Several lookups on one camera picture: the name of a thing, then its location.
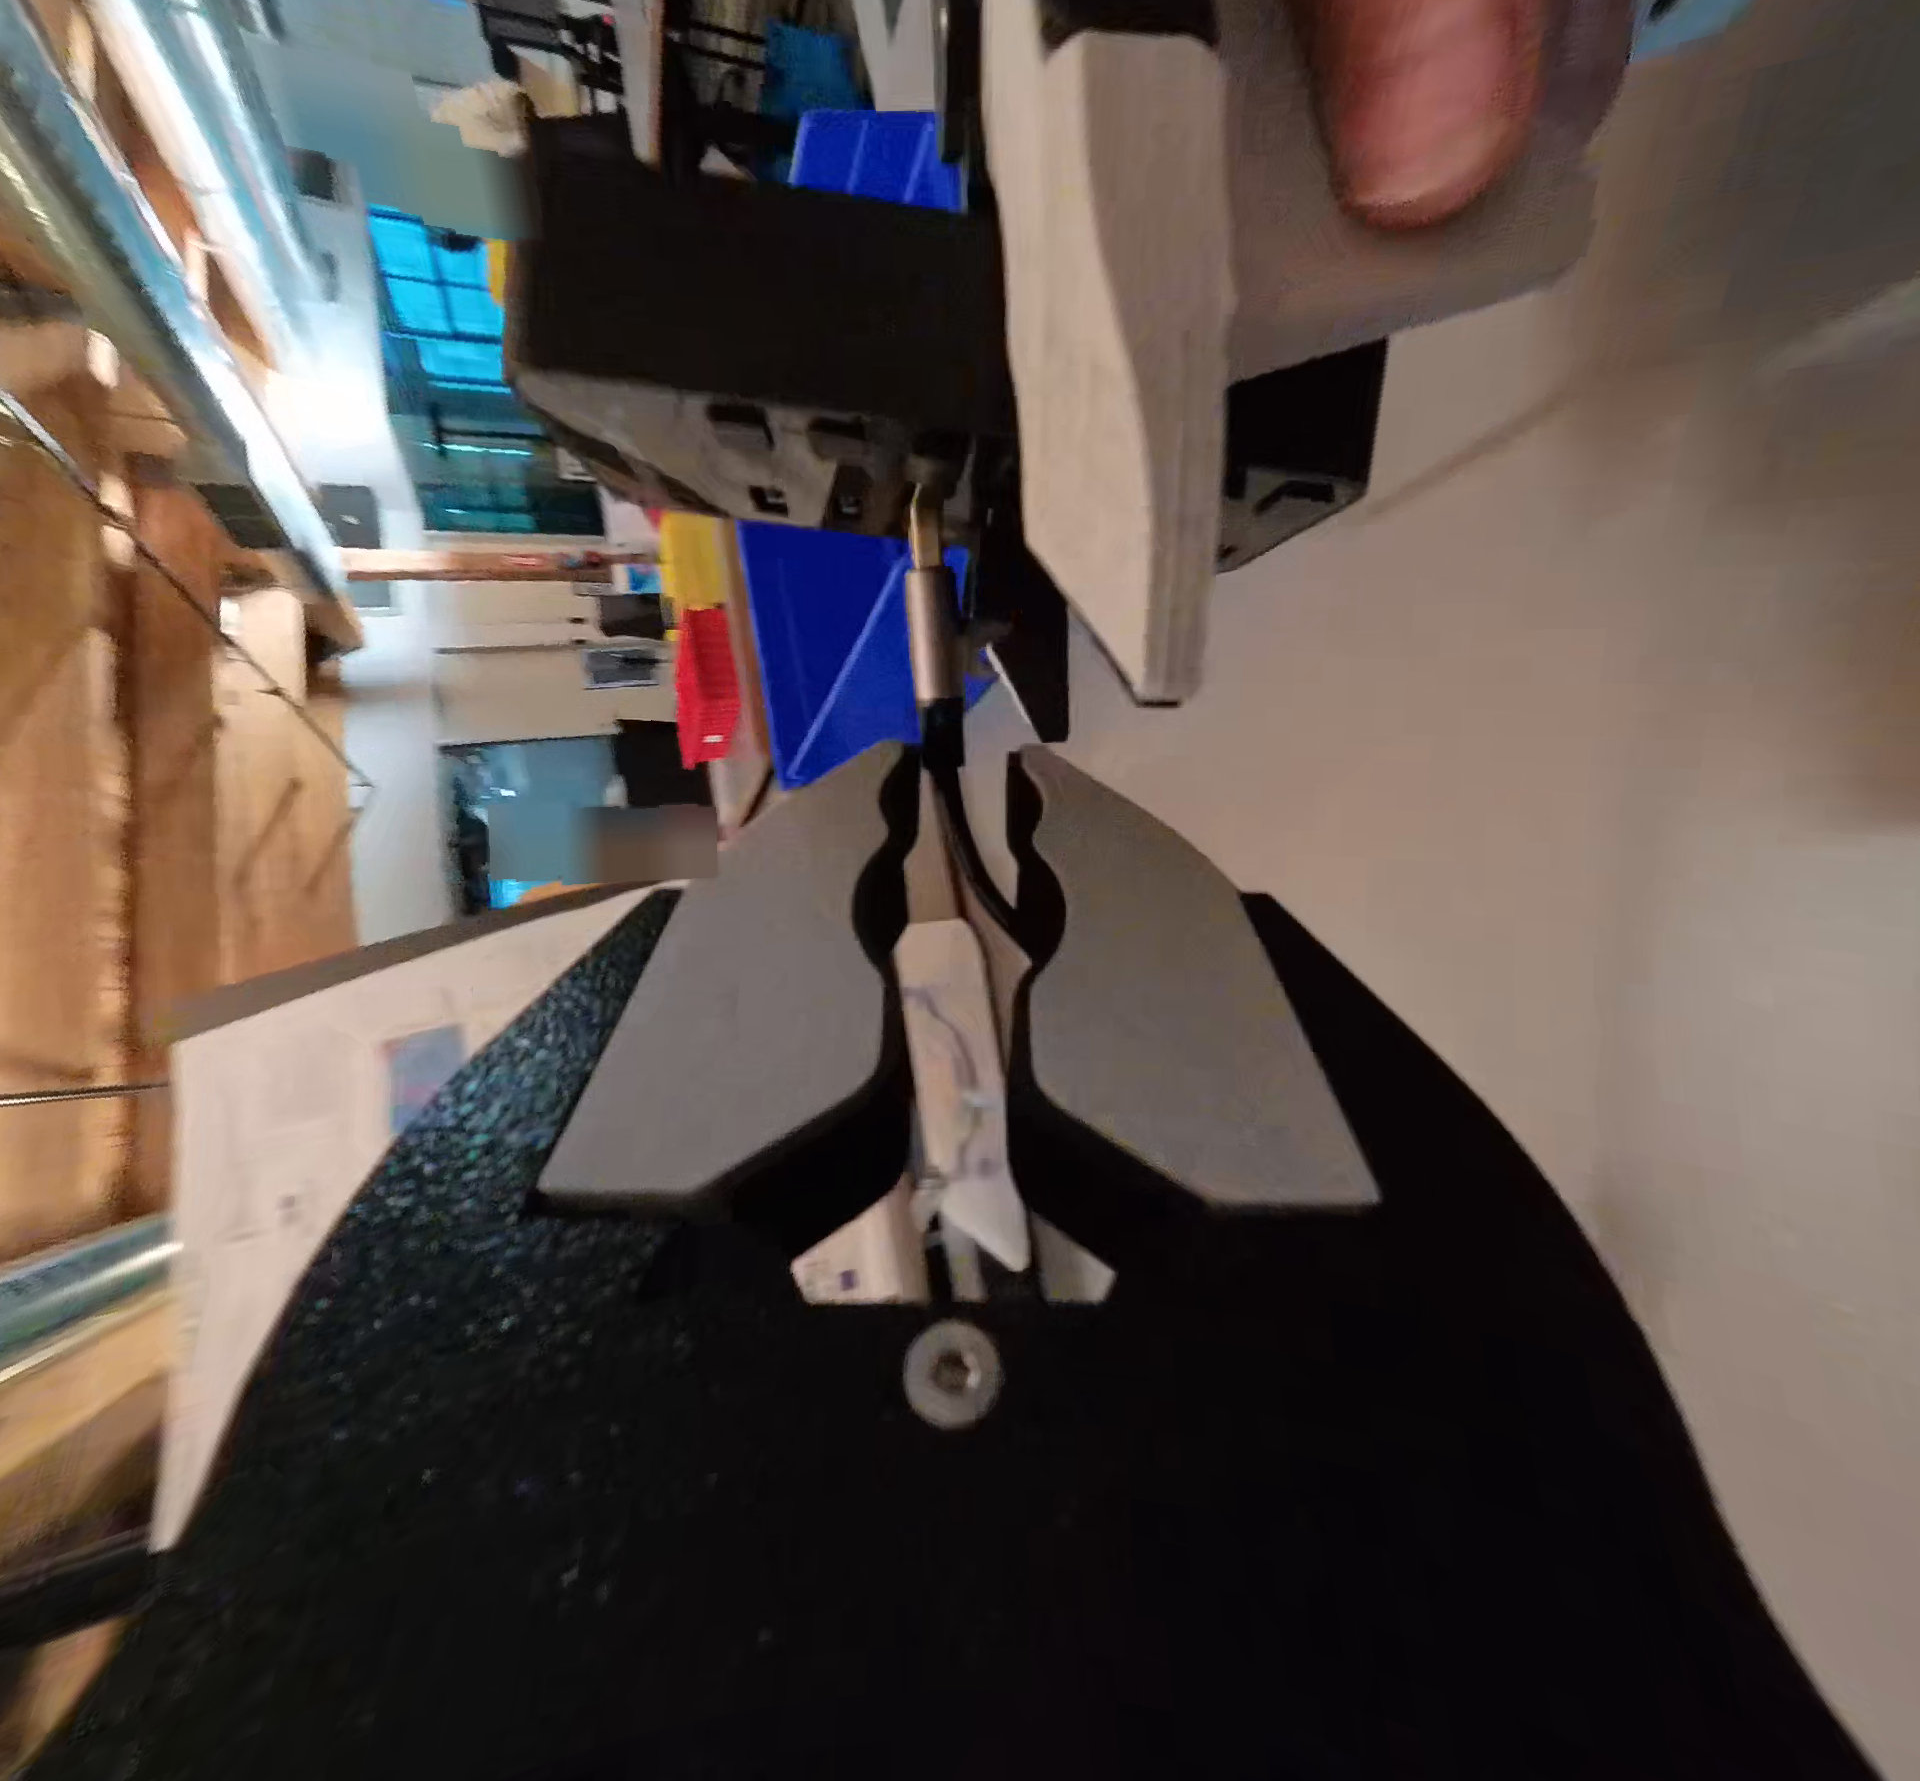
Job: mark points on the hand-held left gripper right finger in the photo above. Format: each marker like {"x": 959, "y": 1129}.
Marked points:
{"x": 1185, "y": 1031}

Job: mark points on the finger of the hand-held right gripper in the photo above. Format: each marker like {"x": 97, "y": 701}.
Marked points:
{"x": 1119, "y": 387}

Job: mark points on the large paned window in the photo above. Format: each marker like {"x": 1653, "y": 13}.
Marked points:
{"x": 451, "y": 358}

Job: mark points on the metal ceiling duct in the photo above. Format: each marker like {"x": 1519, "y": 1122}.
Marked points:
{"x": 150, "y": 237}

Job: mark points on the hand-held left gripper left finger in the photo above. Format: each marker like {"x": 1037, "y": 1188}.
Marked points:
{"x": 721, "y": 1031}

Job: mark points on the black port hub box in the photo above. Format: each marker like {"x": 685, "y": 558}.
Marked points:
{"x": 751, "y": 281}

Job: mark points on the blue plastic bin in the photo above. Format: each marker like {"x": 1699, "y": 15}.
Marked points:
{"x": 810, "y": 642}

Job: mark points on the red plastic bin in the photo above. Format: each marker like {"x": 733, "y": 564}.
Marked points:
{"x": 709, "y": 688}

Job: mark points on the person's right hand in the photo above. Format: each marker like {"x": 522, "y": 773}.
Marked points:
{"x": 1424, "y": 41}

